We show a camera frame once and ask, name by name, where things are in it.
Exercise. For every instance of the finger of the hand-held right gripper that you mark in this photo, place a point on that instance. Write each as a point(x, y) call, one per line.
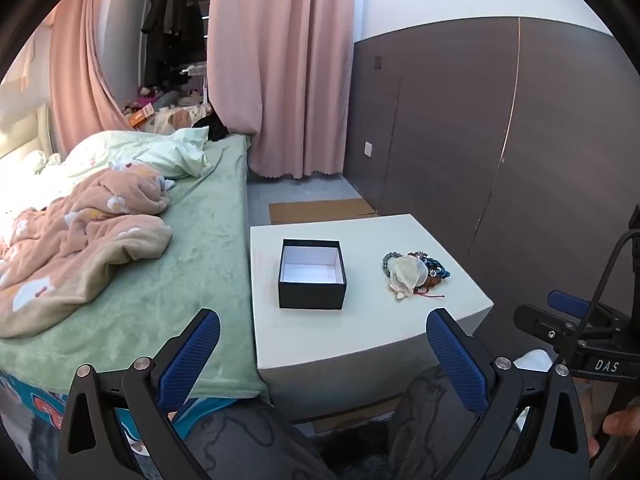
point(567, 302)
point(545, 322)

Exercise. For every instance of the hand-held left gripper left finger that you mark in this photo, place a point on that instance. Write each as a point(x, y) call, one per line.
point(192, 360)

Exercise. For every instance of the wide pink curtain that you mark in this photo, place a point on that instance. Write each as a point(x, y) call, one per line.
point(280, 85)

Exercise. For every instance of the white wall socket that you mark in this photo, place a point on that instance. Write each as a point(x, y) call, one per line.
point(367, 149)

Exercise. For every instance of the white side table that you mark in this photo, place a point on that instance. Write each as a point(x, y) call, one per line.
point(360, 330)

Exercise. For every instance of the dark fluffy rug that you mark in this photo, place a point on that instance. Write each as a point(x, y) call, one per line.
point(355, 452)

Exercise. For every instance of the peach flower-print blanket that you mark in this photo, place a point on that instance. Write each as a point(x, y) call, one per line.
point(75, 240)

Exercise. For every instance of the black jewelry box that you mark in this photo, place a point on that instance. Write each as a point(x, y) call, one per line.
point(310, 297)

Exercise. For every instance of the person's leg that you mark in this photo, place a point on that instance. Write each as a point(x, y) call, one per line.
point(425, 420)
point(250, 440)

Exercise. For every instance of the hanging dark clothes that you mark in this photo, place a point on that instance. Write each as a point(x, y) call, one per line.
point(170, 25)

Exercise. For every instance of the white clothes rack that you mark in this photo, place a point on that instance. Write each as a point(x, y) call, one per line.
point(202, 82)

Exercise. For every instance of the cardboard sheet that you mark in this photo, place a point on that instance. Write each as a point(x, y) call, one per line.
point(320, 210)

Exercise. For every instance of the black cloth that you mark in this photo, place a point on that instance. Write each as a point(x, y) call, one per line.
point(215, 130)

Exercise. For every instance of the white cloth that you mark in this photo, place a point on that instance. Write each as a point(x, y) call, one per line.
point(535, 360)

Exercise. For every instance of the narrow pink curtain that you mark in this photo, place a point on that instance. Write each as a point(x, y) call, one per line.
point(75, 85)

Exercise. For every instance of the person's right hand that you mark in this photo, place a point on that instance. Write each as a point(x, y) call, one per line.
point(622, 422)

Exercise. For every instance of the light green duvet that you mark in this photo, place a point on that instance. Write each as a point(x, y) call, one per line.
point(150, 152)

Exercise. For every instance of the teal printed bed sheet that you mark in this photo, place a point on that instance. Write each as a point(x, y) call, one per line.
point(30, 395)

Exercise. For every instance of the person's left leg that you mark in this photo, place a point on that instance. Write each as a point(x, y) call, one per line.
point(250, 440)

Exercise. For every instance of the person's right leg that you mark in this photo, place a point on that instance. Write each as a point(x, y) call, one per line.
point(425, 420)

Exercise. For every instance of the orange box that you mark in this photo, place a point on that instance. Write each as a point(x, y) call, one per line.
point(139, 118)

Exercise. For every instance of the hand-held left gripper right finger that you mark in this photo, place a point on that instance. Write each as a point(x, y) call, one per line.
point(457, 360)

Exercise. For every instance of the beige headboard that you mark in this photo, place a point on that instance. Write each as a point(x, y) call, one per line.
point(25, 130)

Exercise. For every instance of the bed with green sheet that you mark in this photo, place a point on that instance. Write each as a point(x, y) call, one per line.
point(200, 260)

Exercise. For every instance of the pile of plush toys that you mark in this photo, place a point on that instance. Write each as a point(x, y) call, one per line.
point(165, 102)

